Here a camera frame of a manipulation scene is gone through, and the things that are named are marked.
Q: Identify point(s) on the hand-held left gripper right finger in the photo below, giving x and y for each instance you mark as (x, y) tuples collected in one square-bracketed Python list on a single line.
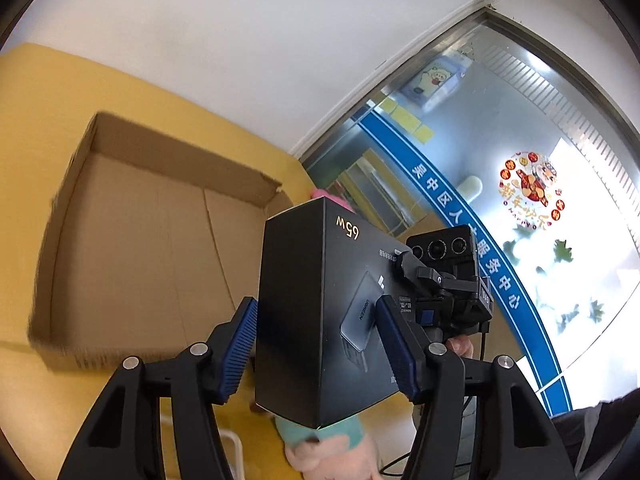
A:
[(396, 347)]

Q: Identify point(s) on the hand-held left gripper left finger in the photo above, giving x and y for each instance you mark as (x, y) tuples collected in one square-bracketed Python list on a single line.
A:
[(239, 346)]

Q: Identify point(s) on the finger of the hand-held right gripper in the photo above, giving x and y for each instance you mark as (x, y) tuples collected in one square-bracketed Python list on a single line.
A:
[(417, 269), (426, 318)]

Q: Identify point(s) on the black charger box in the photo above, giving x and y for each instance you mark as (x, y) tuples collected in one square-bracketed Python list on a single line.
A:
[(320, 310)]

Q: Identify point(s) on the brown cardboard box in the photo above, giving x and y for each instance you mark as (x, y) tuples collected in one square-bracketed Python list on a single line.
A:
[(150, 240)]

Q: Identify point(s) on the wooden desktop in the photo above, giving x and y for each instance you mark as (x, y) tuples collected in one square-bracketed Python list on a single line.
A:
[(30, 110)]

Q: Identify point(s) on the person's right hand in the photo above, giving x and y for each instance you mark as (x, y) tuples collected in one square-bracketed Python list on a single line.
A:
[(459, 346)]

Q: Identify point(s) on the blue banner strip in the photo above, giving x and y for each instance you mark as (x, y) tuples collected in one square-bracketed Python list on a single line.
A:
[(450, 195)]

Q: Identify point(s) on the magenta plush toy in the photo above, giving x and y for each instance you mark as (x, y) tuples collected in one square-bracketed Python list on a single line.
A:
[(332, 199)]

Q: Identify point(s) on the red festive window sticker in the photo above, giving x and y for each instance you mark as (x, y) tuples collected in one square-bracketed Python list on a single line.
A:
[(531, 187)]

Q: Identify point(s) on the pink pig plush toy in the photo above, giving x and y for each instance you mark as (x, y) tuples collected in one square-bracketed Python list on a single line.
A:
[(320, 447)]

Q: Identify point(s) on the yellow sticky note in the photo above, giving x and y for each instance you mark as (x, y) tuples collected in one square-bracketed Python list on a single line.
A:
[(388, 106), (406, 117), (424, 134)]

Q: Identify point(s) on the glass door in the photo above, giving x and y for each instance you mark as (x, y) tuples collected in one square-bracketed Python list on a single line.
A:
[(500, 110)]

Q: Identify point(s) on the cartoon pig poster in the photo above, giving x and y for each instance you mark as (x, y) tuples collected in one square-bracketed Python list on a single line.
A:
[(434, 82)]

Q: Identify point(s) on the person's grey clothing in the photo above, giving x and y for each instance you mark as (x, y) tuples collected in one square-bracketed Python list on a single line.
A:
[(600, 435)]

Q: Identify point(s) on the white metal frame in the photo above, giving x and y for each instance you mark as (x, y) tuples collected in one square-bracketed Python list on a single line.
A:
[(235, 452)]

